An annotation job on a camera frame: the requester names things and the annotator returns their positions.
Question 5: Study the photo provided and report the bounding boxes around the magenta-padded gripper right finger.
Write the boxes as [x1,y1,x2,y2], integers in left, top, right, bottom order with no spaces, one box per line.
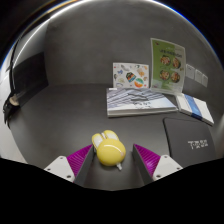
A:
[132,143,184,186]

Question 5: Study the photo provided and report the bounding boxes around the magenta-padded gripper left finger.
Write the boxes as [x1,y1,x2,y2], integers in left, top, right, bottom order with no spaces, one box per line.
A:
[43,143,95,188]

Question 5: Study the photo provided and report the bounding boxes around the yellow computer mouse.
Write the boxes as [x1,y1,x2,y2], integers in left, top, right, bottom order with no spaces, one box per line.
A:
[91,129,127,171]

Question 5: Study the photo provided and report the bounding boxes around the dark grey mouse pad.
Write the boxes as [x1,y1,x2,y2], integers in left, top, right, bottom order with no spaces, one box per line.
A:
[162,117,218,165]

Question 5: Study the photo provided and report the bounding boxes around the white and blue book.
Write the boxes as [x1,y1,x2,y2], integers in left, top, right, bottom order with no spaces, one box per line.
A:
[175,93,215,127]

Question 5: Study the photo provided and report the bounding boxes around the grey striped cover book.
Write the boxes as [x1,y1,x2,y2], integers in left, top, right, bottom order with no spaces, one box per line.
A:
[106,87,179,118]

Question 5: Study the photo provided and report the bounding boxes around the black monitor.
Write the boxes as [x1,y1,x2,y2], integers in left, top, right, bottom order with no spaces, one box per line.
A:
[12,51,49,101]

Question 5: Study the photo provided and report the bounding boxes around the white sticker sheet card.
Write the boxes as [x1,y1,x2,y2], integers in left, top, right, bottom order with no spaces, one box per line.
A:
[112,62,150,90]

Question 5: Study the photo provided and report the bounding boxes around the green menu sign stand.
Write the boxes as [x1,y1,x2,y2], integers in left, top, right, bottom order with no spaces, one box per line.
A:
[149,37,187,96]

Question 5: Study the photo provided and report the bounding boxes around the white wall socket plates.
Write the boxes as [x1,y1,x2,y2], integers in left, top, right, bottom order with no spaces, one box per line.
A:
[185,63,209,88]

